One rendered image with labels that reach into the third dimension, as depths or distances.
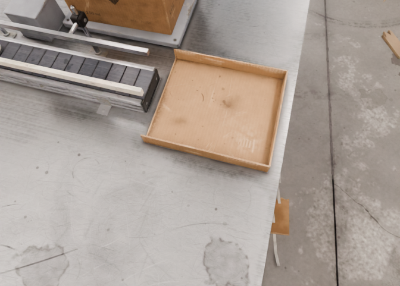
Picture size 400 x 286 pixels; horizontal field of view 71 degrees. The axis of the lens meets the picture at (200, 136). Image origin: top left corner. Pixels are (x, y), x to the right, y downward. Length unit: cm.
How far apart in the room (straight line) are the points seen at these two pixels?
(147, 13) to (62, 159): 43
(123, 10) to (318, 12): 162
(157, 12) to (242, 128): 37
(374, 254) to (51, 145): 143
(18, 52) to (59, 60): 12
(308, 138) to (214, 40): 98
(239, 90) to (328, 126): 106
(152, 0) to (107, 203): 50
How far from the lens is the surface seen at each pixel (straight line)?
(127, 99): 71
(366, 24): 228
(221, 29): 87
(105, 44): 71
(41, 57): 87
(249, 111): 71
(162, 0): 76
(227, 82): 75
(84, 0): 89
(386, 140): 183
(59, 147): 77
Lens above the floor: 146
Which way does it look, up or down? 67 degrees down
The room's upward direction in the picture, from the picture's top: 7 degrees counter-clockwise
